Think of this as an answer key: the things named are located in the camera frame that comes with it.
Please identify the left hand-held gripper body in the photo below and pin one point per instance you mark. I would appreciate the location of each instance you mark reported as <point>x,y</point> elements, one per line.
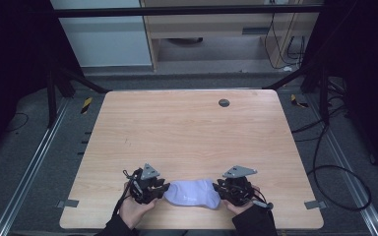
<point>143,185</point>

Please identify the black and yellow floor tape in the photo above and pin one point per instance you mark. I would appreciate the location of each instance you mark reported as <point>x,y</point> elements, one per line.
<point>86,105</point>
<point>298,101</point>

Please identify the dark curtain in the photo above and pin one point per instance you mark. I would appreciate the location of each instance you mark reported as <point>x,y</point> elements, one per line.
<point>10,65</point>
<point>367,72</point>

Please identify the white sock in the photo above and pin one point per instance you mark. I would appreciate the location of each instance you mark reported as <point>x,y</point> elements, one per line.
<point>193,195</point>

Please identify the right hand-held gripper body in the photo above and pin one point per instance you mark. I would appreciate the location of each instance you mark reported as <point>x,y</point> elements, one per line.
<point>239,187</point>

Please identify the grey round table grommet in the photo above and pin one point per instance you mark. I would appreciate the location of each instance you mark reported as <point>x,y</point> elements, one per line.
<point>224,103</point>

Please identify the grey metal table bracket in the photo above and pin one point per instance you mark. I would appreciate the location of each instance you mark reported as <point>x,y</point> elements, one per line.
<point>68,203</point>
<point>315,205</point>

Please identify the black metal crossbar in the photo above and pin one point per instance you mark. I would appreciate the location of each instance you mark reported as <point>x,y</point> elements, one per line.
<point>183,11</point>

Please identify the aluminium floor rail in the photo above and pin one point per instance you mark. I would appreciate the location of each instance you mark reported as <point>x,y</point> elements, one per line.
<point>351,177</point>
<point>29,170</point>

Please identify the person's left hand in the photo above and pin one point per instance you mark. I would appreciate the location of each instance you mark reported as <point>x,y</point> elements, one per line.
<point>133,211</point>

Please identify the person's right hand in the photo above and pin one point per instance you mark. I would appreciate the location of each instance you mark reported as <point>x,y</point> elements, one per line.
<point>239,209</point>

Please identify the black metal stand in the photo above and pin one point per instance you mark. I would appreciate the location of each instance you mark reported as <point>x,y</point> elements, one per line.
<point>50,98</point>
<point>323,95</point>

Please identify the white cabinet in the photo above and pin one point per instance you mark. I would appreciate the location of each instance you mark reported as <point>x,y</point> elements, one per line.
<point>105,39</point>

